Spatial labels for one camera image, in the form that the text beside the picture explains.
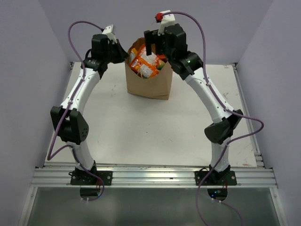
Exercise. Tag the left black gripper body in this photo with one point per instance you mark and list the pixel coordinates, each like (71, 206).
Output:
(114, 54)

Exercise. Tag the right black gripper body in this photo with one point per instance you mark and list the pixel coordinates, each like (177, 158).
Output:
(152, 36)

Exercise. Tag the yellow Kettle chips bag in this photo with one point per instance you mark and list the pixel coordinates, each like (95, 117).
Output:
(132, 54)

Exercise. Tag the orange small snack bag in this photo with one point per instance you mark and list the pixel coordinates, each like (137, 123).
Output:
(146, 66)

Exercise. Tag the brown paper bag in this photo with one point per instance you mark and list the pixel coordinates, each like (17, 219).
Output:
(157, 87)

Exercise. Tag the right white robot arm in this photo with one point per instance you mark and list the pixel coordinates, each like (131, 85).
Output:
(188, 65)

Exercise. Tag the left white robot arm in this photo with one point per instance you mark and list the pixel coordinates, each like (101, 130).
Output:
(68, 119)

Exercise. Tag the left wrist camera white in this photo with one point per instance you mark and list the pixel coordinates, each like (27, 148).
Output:
(109, 31)

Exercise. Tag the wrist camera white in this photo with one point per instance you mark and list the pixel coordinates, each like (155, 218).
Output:
(109, 31)
(165, 19)

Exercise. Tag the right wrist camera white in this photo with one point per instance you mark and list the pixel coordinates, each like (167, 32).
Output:
(165, 19)

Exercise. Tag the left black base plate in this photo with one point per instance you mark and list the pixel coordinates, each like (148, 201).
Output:
(94, 177)

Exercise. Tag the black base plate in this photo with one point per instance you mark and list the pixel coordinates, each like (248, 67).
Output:
(94, 177)
(223, 178)

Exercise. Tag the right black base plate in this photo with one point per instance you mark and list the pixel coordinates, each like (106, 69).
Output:
(223, 178)

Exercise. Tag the aluminium front rail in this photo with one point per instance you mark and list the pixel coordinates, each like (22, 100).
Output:
(134, 176)

